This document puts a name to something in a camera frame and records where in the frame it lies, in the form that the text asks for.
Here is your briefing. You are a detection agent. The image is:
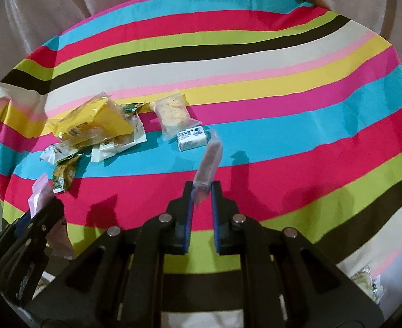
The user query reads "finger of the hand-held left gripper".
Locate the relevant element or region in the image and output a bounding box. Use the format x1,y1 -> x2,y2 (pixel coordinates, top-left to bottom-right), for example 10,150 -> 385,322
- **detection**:
2,209 -> 34,247
19,196 -> 65,257

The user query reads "cracker in clear packet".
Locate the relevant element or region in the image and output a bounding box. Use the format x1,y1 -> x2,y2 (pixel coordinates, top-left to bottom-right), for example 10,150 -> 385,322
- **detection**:
153,89 -> 203,140

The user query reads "yellow snack packet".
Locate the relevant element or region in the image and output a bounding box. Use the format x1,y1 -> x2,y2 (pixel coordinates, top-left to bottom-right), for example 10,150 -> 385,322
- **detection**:
48,91 -> 136,141

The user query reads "pink translucent snack packet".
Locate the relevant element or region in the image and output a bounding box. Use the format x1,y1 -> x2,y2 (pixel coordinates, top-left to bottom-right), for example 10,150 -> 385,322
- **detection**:
30,172 -> 76,261

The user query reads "colourful striped bedsheet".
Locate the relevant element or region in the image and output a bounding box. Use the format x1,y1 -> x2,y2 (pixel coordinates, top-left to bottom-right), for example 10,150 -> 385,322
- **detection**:
0,0 -> 402,328

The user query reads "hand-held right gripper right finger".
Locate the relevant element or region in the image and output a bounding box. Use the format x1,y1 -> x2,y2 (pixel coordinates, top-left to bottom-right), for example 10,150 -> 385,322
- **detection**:
211,181 -> 381,328

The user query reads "pink snack bar packet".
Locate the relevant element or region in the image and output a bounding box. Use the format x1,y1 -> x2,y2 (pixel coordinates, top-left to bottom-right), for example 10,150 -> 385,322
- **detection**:
192,129 -> 224,206

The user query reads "small green snack packet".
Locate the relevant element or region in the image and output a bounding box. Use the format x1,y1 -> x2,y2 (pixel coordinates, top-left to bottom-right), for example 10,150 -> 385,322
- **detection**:
52,155 -> 82,195
120,102 -> 152,114

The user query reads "small white black-print candy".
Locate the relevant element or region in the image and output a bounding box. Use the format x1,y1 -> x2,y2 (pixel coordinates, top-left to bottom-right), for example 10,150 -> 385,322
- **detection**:
177,126 -> 210,151

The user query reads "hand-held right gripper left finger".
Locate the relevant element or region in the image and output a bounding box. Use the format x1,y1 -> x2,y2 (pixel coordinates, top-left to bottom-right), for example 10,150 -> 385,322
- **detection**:
30,181 -> 195,328

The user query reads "white purple storage box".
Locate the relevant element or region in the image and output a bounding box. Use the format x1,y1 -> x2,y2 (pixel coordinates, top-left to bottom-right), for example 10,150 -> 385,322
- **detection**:
338,219 -> 402,318

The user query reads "white green snack packet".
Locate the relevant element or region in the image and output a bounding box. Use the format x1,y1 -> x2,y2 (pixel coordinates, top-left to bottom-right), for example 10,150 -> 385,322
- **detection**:
39,143 -> 82,165
91,116 -> 147,163

